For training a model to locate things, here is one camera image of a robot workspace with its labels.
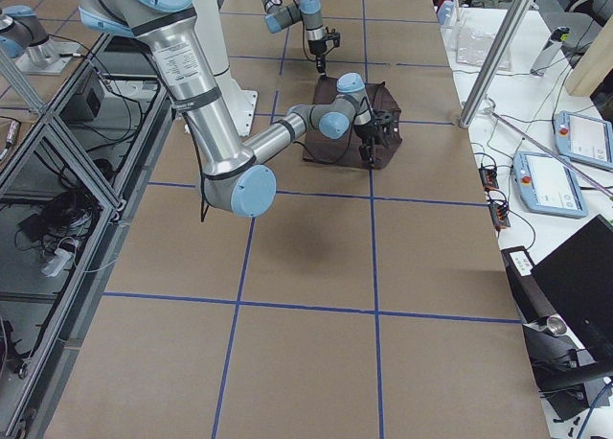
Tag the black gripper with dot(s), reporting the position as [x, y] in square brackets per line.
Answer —
[317, 49]
[366, 133]

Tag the dark brown t-shirt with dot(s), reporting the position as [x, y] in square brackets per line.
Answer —
[345, 150]

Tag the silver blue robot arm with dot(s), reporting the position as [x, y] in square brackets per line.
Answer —
[282, 14]
[181, 34]

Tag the orange black connector board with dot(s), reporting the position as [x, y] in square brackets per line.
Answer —
[498, 204]

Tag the clear plastic tray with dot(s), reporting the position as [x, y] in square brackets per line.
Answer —
[468, 35]

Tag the near blue teach pendant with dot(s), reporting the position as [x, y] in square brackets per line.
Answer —
[547, 187]

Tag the blue teach pendant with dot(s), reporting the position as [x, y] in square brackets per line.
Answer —
[584, 139]
[547, 187]

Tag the far blue teach pendant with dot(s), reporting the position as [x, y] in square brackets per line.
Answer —
[584, 139]

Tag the black box white label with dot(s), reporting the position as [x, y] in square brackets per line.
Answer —
[527, 294]

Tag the grey power adapter box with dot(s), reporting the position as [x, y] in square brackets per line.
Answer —
[88, 100]

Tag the wooden board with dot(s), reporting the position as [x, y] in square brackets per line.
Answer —
[594, 66]

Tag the black monitor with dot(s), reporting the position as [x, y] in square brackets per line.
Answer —
[576, 278]

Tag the silver metal cup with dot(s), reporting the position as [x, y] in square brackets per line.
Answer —
[552, 325]

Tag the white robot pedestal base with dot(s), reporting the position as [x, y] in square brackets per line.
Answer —
[241, 103]

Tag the aluminium frame post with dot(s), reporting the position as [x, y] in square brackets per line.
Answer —
[507, 30]

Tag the aluminium side frame rail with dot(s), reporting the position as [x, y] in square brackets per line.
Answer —
[69, 191]

